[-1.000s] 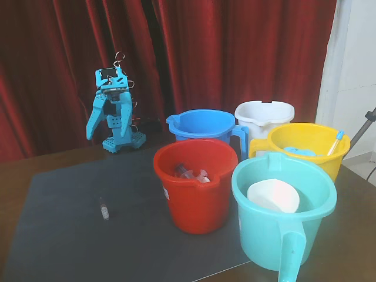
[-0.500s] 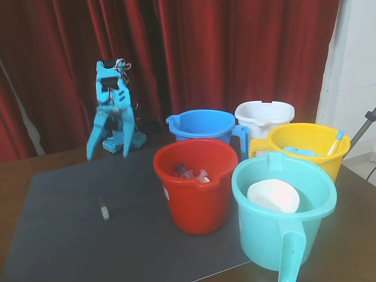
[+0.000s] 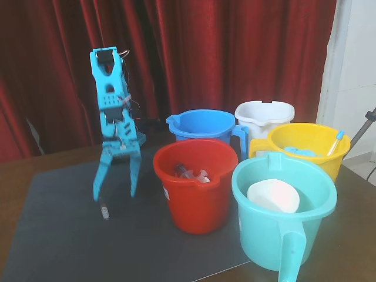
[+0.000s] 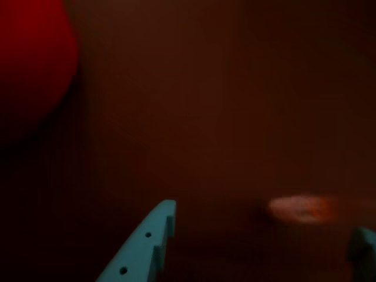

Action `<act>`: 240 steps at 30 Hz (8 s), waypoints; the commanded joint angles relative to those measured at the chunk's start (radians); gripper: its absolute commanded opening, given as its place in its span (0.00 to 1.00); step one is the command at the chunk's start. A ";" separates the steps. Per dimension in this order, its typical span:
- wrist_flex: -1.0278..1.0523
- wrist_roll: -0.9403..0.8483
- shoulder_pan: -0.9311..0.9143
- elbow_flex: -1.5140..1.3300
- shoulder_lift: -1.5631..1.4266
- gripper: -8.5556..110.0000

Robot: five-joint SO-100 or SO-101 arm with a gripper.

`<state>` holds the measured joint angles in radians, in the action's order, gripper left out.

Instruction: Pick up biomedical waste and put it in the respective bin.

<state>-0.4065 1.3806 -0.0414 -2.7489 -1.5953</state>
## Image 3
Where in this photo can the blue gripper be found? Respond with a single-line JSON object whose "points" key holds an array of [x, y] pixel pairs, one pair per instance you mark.
{"points": [[117, 150]]}

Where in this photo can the small glass vial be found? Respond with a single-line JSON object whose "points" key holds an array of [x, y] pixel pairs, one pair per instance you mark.
{"points": [[104, 212]]}

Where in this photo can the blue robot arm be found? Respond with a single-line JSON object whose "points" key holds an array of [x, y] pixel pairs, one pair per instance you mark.
{"points": [[107, 85]]}

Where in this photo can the white sticker label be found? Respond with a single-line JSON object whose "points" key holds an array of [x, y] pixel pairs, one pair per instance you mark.
{"points": [[166, 192]]}

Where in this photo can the syringe with dark plunger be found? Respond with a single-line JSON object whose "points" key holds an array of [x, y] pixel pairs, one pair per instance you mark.
{"points": [[181, 169]]}

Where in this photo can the clear plastic syringe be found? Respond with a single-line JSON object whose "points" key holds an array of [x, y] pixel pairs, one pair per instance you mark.
{"points": [[199, 177]]}

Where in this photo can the dark grey mat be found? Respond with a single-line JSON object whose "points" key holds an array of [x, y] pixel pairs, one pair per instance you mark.
{"points": [[73, 249]]}

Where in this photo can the red plastic bucket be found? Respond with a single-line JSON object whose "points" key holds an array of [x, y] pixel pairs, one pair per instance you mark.
{"points": [[199, 211]]}

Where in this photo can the white plastic bucket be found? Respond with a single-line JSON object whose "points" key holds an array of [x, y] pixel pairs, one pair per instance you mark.
{"points": [[258, 114]]}

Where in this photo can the white paper bowl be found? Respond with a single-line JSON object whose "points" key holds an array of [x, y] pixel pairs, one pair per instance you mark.
{"points": [[273, 194]]}

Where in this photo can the red curtain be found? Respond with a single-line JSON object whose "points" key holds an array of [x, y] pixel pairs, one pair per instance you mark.
{"points": [[205, 44]]}

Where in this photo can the blue crumpled glove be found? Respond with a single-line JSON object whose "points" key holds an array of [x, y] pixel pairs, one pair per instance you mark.
{"points": [[302, 152]]}

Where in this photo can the tube with blue cap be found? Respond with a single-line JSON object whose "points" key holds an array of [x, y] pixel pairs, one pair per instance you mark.
{"points": [[340, 135]]}

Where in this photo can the grey tripod leg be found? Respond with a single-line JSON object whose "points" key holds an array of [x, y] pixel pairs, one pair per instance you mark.
{"points": [[364, 126]]}

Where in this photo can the wrist camera on blue mount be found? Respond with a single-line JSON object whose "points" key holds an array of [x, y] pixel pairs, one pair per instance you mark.
{"points": [[119, 158]]}

